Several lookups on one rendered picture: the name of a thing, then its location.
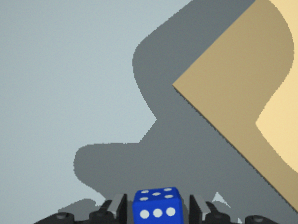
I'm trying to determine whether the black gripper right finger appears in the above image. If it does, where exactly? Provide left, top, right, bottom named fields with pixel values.
left=189, top=195, right=278, bottom=224

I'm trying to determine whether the blue die with white pips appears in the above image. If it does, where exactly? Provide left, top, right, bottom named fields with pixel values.
left=132, top=187, right=184, bottom=224

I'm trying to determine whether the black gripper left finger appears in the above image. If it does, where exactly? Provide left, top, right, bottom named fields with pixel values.
left=34, top=193, right=127, bottom=224

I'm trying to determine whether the beige square mat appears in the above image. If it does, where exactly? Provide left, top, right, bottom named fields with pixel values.
left=172, top=0, right=298, bottom=213

